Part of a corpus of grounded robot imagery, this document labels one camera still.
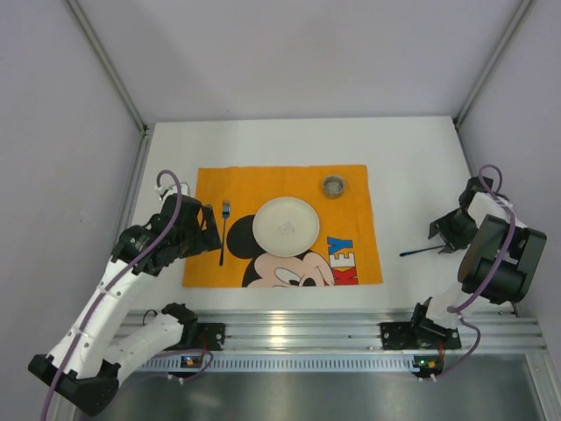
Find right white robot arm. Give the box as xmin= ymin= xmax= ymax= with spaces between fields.
xmin=410 ymin=176 xmax=547 ymax=348

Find orange Mickey placemat cloth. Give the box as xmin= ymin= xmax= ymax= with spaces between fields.
xmin=182 ymin=165 xmax=383 ymax=289

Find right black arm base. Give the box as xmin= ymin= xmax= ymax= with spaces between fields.
xmin=380 ymin=322 xmax=462 ymax=351

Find aluminium mounting rail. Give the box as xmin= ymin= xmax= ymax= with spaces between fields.
xmin=68 ymin=308 xmax=547 ymax=352

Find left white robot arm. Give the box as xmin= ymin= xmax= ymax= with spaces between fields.
xmin=28 ymin=193 xmax=222 ymax=417

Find blue spoon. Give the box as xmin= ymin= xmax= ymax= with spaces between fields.
xmin=399 ymin=245 xmax=444 ymax=257

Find blue fork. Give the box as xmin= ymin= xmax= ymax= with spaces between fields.
xmin=219 ymin=199 xmax=231 ymax=267

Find white round plate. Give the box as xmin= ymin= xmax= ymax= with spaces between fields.
xmin=252 ymin=196 xmax=320 ymax=258

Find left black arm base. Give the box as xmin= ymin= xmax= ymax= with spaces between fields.
xmin=192 ymin=323 xmax=226 ymax=352

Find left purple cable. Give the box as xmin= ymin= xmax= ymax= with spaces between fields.
xmin=39 ymin=169 xmax=214 ymax=421

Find slotted grey cable duct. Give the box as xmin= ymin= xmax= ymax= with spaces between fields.
xmin=138 ymin=353 xmax=443 ymax=374

